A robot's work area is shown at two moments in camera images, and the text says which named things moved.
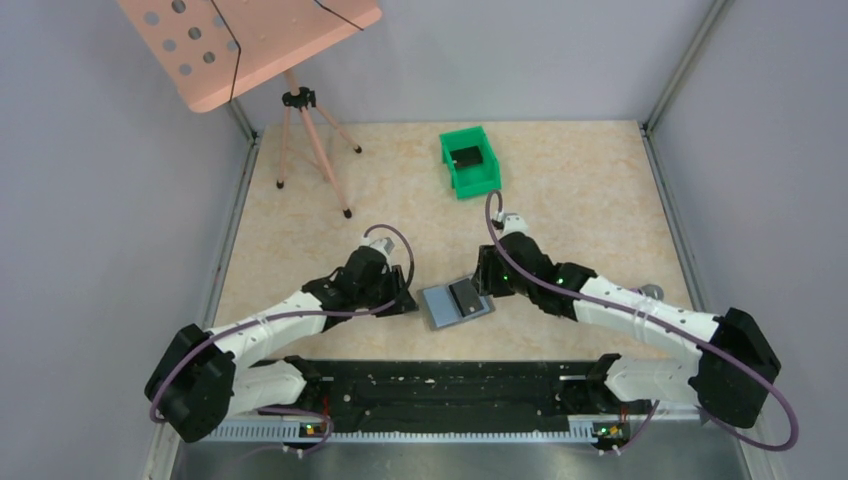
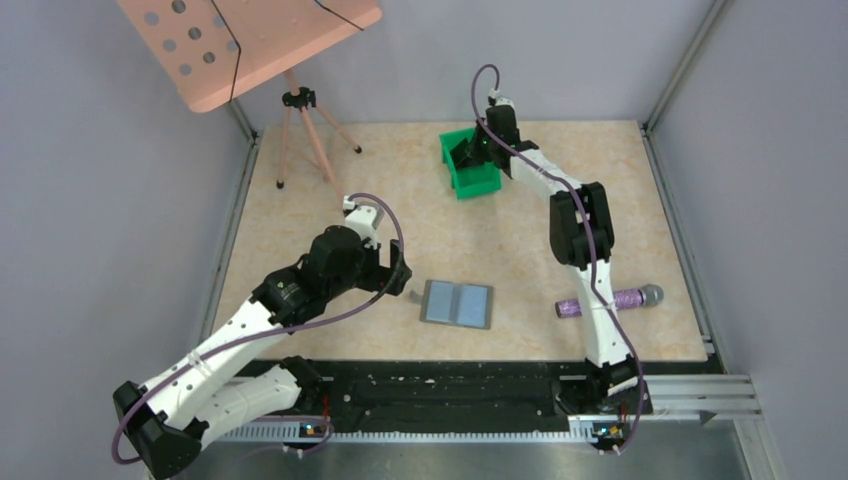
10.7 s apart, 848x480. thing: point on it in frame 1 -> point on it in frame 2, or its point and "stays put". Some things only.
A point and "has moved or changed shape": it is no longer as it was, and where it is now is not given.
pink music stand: [213, 50] stays put
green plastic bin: [476, 179] stays put
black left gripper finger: [405, 303] -> [400, 273]
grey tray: [444, 310] has moved or changed shape
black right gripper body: [502, 282] -> [484, 144]
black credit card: [466, 297] -> [463, 155]
